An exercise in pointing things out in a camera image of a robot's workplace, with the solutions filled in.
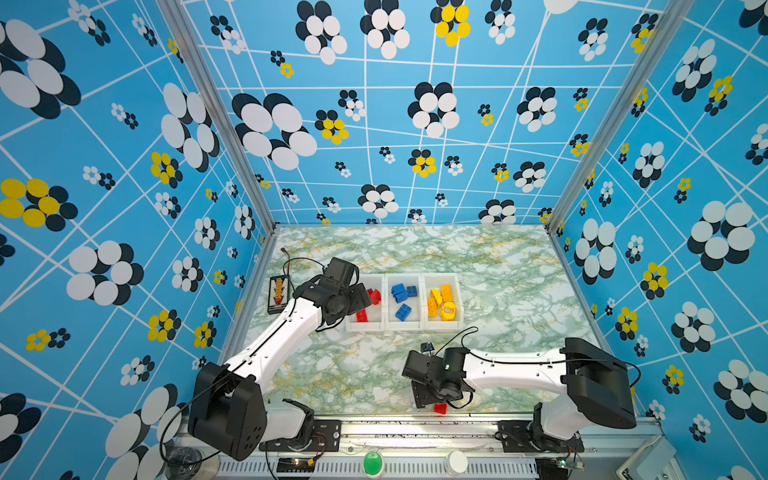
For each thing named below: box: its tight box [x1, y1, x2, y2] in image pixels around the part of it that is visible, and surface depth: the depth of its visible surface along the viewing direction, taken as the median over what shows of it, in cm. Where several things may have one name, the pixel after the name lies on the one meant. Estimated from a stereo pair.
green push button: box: [363, 452, 383, 476], surface depth 64 cm
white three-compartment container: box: [345, 273, 465, 332], surface depth 96 cm
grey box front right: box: [615, 435, 686, 480], surface depth 70 cm
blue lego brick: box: [395, 303, 412, 322], surface depth 96 cm
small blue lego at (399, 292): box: [391, 283, 409, 303], surface depth 101 cm
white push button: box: [443, 450, 468, 476], surface depth 65 cm
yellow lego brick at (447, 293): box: [441, 284, 454, 303], surface depth 101 cm
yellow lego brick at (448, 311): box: [441, 301, 457, 321], surface depth 95 cm
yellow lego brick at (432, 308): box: [428, 297, 439, 318], surface depth 98 cm
